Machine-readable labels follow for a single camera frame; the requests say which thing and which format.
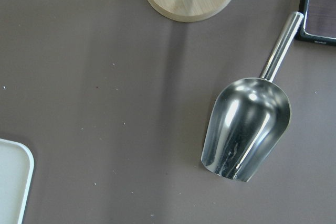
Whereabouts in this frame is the metal scoop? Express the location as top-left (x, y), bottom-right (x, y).
top-left (201, 12), bottom-right (304, 182)

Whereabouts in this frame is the cream rabbit tray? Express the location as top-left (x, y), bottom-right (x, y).
top-left (1, 139), bottom-right (35, 223)

